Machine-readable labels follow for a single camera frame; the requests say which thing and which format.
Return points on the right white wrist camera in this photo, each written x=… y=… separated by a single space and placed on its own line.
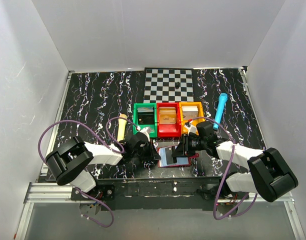
x=191 y=129

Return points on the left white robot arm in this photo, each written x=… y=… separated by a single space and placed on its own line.
x=68 y=163

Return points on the black credit card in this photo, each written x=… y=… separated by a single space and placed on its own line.
x=166 y=157

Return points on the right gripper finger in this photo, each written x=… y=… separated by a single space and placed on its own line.
x=184 y=141
x=178 y=152

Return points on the blue toy microphone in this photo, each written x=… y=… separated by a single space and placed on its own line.
x=223 y=97

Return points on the green plastic bin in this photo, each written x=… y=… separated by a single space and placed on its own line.
x=154 y=127

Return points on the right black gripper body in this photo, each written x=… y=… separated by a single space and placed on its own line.
x=196 y=144

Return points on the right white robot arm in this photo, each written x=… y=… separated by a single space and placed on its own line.
x=268 y=174

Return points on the checkered chessboard mat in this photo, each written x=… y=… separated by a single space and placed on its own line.
x=160 y=85

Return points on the white cards in yellow bin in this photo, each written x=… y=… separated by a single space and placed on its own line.
x=189 y=112

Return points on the dark cards in green bin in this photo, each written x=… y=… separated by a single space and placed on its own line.
x=146 y=115

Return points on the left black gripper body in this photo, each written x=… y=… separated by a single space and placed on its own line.
x=144 y=153

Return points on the red plastic bin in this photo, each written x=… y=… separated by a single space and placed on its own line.
x=170 y=130

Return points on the red leather card holder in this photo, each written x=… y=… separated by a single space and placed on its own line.
x=182 y=162

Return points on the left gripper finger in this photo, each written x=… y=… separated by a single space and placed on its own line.
x=153 y=152
x=148 y=164

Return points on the cream toy microphone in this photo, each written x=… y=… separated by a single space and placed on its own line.
x=122 y=121

